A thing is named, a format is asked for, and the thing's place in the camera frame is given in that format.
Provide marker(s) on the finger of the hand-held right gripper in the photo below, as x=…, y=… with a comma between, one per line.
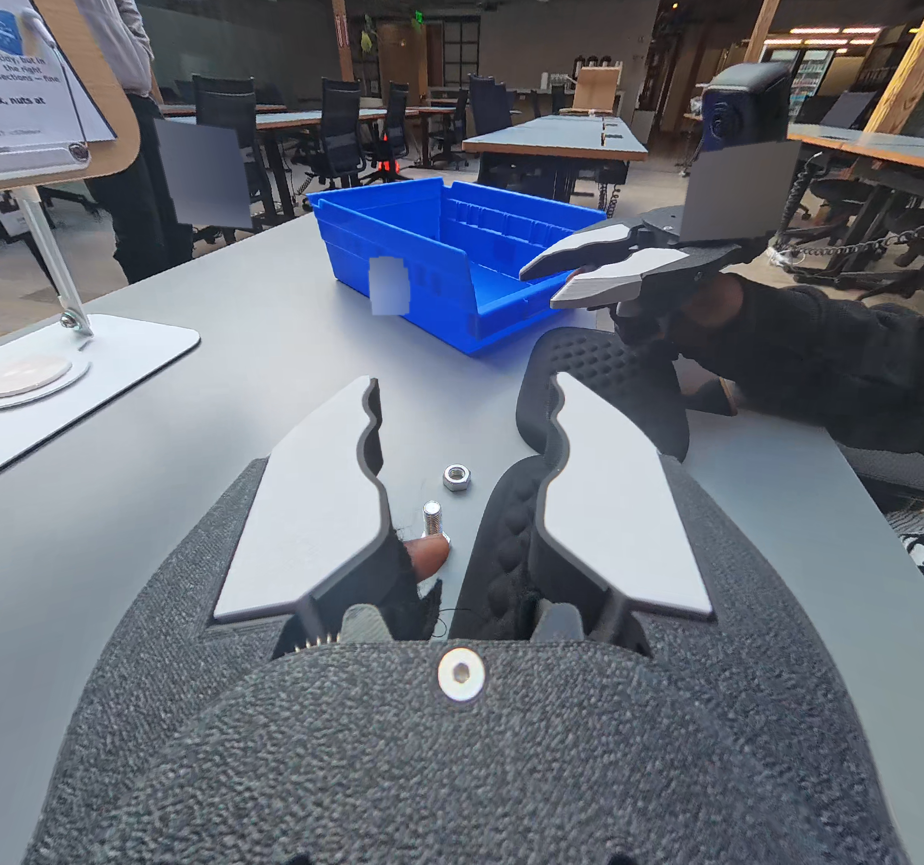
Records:
x=613, y=280
x=592, y=240

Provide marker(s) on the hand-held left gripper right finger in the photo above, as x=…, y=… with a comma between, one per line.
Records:
x=621, y=518

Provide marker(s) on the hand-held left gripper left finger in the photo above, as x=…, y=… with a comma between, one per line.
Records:
x=303, y=518

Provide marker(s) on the steel hex bolt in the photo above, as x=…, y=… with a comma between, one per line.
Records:
x=432, y=515

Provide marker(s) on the steel hex nut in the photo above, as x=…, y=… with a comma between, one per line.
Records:
x=447, y=479

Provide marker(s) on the blue plastic bin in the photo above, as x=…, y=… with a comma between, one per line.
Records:
x=390, y=244

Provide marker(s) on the person's right forearm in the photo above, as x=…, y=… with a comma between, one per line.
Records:
x=816, y=359

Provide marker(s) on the person's right hand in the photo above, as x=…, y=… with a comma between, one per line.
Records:
x=711, y=316

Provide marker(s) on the person's left hand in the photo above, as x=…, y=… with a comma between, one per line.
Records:
x=426, y=558

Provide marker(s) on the glass door drinks fridge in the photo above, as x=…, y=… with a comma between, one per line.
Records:
x=808, y=78

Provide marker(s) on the black honeycomb wrist pad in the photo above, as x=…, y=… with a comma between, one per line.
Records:
x=505, y=540
x=621, y=374

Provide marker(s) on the person's black office chair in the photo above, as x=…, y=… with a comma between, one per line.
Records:
x=891, y=468

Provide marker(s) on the printed instruction sheet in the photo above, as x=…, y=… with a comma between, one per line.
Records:
x=43, y=99

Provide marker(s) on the light wooden post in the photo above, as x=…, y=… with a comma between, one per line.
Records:
x=902, y=92

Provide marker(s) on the wooden post with red sign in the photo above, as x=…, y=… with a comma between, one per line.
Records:
x=339, y=13

